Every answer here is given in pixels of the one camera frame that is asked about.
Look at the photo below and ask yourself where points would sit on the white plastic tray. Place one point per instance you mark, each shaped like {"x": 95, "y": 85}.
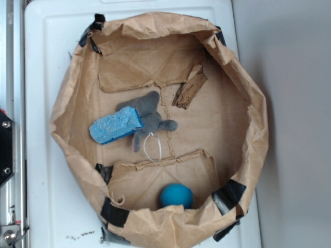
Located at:
{"x": 59, "y": 214}

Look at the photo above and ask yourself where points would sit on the blue ball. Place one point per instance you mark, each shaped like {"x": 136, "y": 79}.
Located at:
{"x": 176, "y": 194}

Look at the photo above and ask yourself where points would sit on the grey plush mouse toy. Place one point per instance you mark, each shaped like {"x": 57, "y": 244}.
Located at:
{"x": 146, "y": 106}

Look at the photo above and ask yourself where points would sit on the blue sponge block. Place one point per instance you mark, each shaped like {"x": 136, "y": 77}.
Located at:
{"x": 116, "y": 126}

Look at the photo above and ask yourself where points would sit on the brown wood chip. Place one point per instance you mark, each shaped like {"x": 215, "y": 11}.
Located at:
{"x": 188, "y": 91}

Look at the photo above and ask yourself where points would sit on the brown paper bag bin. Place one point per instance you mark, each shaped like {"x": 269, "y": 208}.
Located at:
{"x": 194, "y": 183}

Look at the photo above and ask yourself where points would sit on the metal frame rail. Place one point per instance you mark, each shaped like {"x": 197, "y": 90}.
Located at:
{"x": 14, "y": 226}

